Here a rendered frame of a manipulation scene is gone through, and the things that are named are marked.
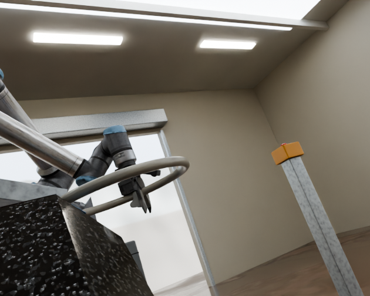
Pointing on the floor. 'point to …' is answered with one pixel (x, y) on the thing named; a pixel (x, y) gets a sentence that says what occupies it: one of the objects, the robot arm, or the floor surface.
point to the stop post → (317, 219)
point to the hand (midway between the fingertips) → (148, 209)
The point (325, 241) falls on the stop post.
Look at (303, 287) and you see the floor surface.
